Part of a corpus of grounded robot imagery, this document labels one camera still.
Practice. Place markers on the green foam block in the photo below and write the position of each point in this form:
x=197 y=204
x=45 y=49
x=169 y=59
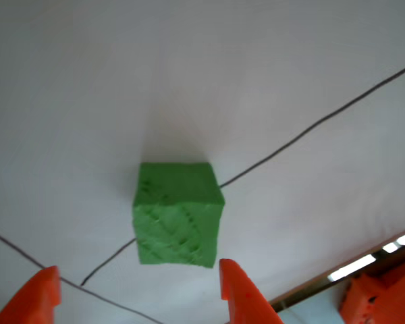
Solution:
x=175 y=216

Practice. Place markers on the white paper sheet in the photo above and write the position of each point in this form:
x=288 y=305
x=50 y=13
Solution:
x=189 y=84

